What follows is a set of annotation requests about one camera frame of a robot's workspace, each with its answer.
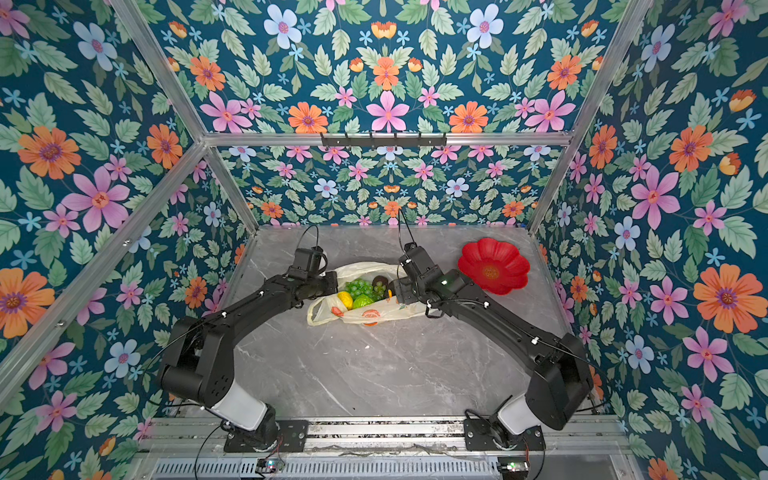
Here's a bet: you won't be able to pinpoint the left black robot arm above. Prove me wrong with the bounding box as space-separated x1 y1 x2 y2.
156 245 338 451

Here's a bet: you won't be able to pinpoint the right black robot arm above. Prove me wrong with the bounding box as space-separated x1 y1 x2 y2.
393 242 594 449

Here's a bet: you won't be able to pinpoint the yellow fake lemon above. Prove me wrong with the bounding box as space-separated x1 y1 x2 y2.
337 291 354 310

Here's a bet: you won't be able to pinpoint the green fake grapes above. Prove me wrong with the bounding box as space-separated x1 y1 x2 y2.
343 278 386 302

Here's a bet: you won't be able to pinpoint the green fake lime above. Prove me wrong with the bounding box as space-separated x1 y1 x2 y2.
353 294 376 310

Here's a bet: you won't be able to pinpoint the red flower-shaped plastic plate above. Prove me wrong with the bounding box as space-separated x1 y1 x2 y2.
458 237 531 296

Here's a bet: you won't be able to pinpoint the white vent grille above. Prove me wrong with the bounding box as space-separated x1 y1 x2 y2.
150 457 501 479

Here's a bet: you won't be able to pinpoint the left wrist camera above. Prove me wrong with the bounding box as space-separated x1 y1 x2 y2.
289 246 327 280

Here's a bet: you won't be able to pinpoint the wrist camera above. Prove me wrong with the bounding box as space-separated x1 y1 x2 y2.
289 246 327 280
399 242 432 279

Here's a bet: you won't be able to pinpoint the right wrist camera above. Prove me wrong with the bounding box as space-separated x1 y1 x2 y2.
399 242 432 279

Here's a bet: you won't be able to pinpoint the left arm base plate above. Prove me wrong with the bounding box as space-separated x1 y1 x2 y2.
223 420 309 453

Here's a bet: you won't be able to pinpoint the black hook rail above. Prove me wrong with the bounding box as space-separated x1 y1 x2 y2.
320 133 448 148

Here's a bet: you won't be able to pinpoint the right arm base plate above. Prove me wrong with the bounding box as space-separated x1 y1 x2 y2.
463 417 546 452

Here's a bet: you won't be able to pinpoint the aluminium front rail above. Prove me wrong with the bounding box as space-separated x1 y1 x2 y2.
138 415 630 456

